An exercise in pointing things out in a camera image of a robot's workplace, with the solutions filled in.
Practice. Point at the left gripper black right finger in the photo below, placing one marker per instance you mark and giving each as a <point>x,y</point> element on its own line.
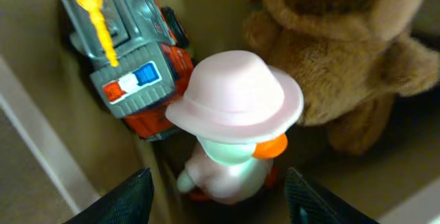
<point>311,203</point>

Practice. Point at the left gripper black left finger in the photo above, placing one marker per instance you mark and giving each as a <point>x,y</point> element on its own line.
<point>129,203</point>

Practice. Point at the red toy fire truck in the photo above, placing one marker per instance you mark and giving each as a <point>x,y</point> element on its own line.
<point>139,53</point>

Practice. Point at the brown plush capybara toy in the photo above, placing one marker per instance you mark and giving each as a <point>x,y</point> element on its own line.
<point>351,58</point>

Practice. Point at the open white cardboard box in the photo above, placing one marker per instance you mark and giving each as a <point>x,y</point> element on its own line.
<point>86,152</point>

